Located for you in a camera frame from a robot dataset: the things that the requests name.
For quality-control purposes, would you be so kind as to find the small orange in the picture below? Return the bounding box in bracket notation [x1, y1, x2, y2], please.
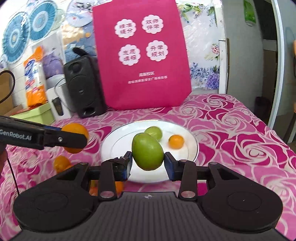
[168, 135, 185, 150]

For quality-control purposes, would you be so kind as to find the large green fruit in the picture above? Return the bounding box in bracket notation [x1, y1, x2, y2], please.
[132, 133, 164, 171]

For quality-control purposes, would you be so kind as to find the left hand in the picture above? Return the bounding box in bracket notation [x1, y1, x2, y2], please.
[0, 149, 8, 176]

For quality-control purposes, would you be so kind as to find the green box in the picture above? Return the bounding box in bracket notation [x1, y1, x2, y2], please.
[11, 102, 55, 125]

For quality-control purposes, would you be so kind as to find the white round plate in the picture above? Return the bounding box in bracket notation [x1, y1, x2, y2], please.
[100, 120, 199, 183]

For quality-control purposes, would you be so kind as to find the white cup box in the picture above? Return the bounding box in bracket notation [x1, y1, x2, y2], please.
[46, 83, 73, 121]

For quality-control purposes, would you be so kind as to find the orange detergent bag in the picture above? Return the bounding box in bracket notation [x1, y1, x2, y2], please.
[23, 46, 47, 108]

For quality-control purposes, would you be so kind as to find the black speaker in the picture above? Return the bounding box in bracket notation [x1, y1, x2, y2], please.
[64, 47, 107, 118]

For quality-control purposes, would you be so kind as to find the cardboard box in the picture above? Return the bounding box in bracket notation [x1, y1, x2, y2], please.
[1, 70, 23, 116]

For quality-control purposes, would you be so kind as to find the pink rose tablecloth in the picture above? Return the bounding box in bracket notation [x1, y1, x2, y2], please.
[1, 94, 295, 240]

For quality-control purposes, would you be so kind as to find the bedding poster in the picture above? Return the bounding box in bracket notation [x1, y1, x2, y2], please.
[32, 22, 97, 79]

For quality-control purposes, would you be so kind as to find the blue paper fan left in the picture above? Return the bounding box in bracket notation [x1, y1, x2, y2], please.
[2, 11, 30, 63]

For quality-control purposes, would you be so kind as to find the blue paper fan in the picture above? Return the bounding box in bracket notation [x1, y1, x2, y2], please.
[2, 11, 30, 63]
[29, 1, 57, 41]

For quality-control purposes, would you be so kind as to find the blue paper fan right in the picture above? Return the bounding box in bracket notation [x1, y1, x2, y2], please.
[29, 1, 57, 41]

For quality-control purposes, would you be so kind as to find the pink tote bag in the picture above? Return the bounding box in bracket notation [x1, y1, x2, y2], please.
[93, 1, 192, 110]

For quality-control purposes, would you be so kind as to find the white paper fan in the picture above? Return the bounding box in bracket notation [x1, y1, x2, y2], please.
[66, 0, 102, 27]

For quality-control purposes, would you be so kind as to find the black cable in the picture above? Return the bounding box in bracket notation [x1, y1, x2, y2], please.
[6, 157, 21, 196]

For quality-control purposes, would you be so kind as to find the floral wall cloth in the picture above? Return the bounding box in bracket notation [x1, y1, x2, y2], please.
[176, 1, 220, 90]

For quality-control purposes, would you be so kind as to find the green wall sticker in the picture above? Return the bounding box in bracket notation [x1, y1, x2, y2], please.
[243, 0, 256, 26]

